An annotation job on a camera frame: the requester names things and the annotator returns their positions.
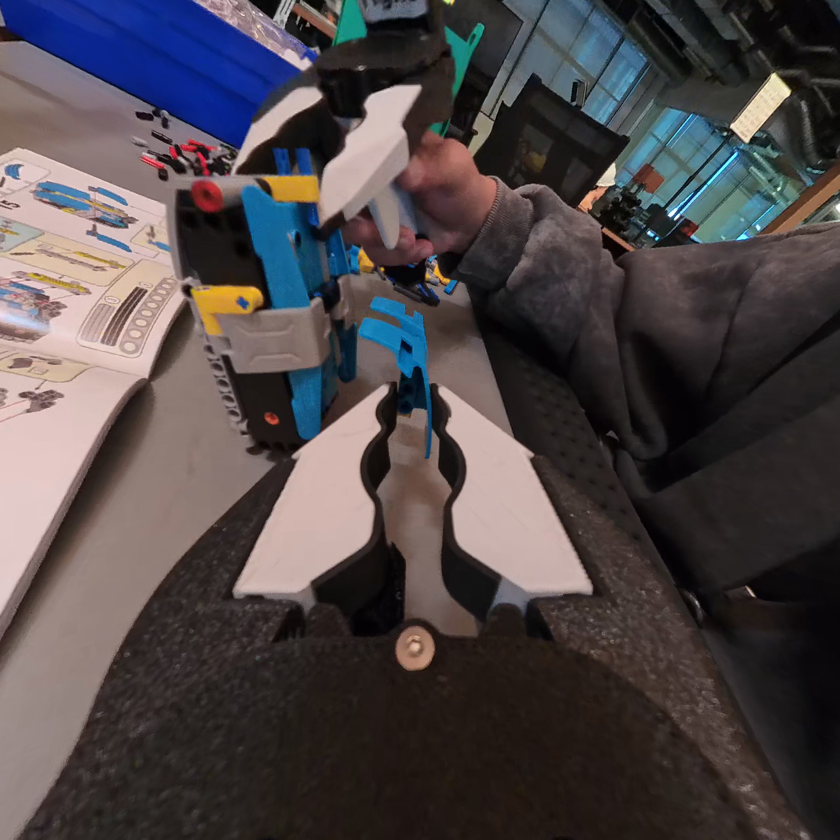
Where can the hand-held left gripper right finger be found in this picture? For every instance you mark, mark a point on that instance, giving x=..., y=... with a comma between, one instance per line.
x=518, y=525

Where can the black cabinet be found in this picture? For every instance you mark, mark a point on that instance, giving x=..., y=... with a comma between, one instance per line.
x=558, y=151

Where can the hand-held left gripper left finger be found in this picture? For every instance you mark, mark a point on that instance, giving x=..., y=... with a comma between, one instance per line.
x=308, y=525

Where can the pile of small brick parts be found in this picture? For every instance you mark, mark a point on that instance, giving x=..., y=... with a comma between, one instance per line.
x=190, y=154

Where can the person's right forearm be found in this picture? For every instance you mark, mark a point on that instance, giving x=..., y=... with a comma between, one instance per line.
x=656, y=328

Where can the grey desk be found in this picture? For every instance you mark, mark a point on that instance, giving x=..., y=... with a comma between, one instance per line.
x=164, y=492

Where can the open instruction booklet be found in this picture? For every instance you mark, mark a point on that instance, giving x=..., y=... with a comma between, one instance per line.
x=65, y=328

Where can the person's right hand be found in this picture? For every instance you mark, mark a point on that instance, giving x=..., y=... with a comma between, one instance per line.
x=446, y=190

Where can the blue plastic bin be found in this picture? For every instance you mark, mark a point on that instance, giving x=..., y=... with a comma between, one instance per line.
x=164, y=59

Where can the blue fender brick assembly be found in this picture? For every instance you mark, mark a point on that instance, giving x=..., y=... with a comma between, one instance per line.
x=413, y=367

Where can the blue grey toy brick model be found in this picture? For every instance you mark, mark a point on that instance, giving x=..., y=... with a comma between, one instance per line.
x=282, y=262

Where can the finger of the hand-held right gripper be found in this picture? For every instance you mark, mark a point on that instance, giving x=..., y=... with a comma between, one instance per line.
x=275, y=121
x=367, y=151

